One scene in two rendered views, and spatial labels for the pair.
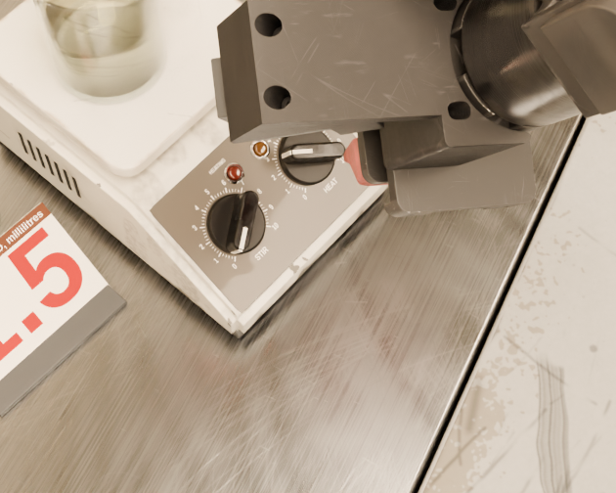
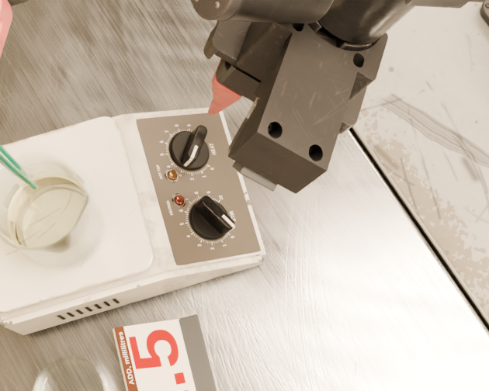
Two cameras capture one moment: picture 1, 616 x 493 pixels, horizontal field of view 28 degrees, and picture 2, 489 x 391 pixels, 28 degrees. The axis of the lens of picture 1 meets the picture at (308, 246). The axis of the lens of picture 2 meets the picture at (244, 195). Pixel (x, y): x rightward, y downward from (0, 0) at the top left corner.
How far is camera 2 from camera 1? 26 cm
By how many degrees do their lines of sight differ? 20
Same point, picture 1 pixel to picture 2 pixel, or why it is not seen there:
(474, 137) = (375, 62)
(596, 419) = (432, 95)
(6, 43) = (6, 288)
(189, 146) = (147, 216)
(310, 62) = (303, 121)
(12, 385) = not seen: outside the picture
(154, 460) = (308, 354)
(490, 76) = (365, 32)
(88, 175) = (127, 288)
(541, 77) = (403, 10)
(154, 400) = (271, 333)
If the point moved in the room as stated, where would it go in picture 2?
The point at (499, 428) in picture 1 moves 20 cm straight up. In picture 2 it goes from (406, 151) to (444, 52)
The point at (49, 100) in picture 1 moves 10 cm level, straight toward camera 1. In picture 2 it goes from (69, 283) to (209, 314)
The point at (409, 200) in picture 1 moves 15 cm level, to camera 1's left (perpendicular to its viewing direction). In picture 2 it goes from (349, 117) to (210, 324)
